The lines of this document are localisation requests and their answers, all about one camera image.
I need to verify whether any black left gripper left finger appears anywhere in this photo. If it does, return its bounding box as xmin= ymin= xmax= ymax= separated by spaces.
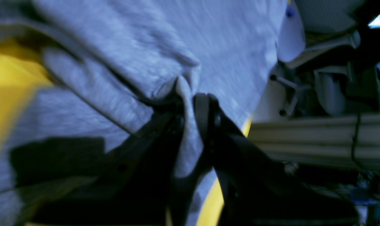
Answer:
xmin=10 ymin=107 xmax=211 ymax=226

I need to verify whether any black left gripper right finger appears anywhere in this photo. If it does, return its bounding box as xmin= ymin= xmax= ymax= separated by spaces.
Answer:
xmin=194 ymin=93 xmax=359 ymax=226

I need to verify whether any grey t-shirt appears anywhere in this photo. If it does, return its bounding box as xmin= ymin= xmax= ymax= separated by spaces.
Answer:
xmin=0 ymin=0 xmax=288 ymax=226

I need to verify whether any yellow table cloth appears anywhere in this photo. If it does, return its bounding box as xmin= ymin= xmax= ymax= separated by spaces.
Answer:
xmin=0 ymin=39 xmax=54 ymax=150

